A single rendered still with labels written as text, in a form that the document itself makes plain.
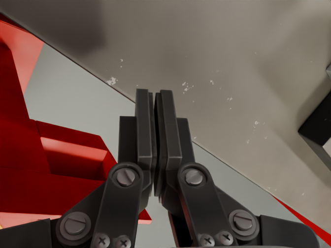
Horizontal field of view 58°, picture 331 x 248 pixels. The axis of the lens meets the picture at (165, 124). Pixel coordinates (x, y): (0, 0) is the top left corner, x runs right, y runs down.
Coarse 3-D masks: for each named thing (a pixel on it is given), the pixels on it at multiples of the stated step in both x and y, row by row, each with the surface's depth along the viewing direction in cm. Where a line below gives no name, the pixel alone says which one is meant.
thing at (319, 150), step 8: (328, 96) 28; (328, 104) 28; (320, 112) 28; (328, 112) 28; (312, 120) 28; (320, 120) 28; (328, 120) 27; (304, 128) 29; (312, 128) 28; (320, 128) 28; (328, 128) 27; (304, 136) 28; (312, 136) 28; (320, 136) 27; (328, 136) 27; (312, 144) 29; (320, 144) 27; (328, 144) 27; (320, 152) 29; (328, 152) 28; (328, 160) 31
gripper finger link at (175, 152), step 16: (160, 96) 13; (160, 112) 12; (160, 128) 12; (176, 128) 12; (160, 144) 11; (176, 144) 11; (160, 160) 11; (176, 160) 11; (192, 160) 12; (160, 176) 12; (176, 176) 11; (160, 192) 12; (176, 192) 11; (224, 192) 11; (176, 208) 11; (224, 208) 10; (240, 208) 10; (240, 224) 10; (256, 224) 10; (240, 240) 10
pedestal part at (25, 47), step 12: (0, 24) 78; (12, 24) 81; (0, 36) 79; (12, 36) 81; (24, 36) 82; (12, 48) 82; (24, 48) 83; (36, 48) 85; (24, 60) 85; (36, 60) 87; (24, 72) 86; (24, 84) 88
